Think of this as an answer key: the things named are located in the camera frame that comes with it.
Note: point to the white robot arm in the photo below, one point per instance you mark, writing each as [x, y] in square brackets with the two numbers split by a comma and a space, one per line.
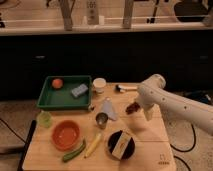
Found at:
[151, 91]

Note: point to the green cucumber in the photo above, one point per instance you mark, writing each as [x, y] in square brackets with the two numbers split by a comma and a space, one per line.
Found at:
[71, 155]

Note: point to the white-handled brush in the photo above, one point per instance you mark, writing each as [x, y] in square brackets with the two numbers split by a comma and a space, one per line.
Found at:
[123, 88]

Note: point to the white cup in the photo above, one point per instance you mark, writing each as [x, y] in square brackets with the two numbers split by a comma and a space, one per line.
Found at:
[99, 84]

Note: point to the black bowl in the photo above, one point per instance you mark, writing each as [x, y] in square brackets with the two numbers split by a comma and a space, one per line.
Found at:
[113, 140]

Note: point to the green plastic tray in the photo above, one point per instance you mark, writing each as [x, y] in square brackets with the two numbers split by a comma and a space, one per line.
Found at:
[62, 99]

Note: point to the red bowl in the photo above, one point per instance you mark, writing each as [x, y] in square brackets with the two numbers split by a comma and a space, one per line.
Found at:
[65, 135]

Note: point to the blue-grey sponge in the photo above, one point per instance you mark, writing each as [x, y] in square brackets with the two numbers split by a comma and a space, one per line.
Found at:
[80, 90]

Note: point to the small metal cup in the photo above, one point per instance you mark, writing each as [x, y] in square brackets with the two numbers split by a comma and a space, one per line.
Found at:
[101, 120]

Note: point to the white card box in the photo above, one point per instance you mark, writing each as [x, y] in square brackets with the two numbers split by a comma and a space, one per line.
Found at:
[121, 145]

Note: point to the dark red grape bunch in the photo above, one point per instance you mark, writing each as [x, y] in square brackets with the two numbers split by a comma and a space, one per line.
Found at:
[132, 108]

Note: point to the orange fruit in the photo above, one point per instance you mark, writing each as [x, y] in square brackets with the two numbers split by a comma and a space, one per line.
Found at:
[57, 83]

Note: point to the light green cup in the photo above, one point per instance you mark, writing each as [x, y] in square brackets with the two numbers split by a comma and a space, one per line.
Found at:
[44, 119]

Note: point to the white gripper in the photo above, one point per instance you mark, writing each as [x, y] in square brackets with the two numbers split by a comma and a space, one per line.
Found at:
[148, 112]

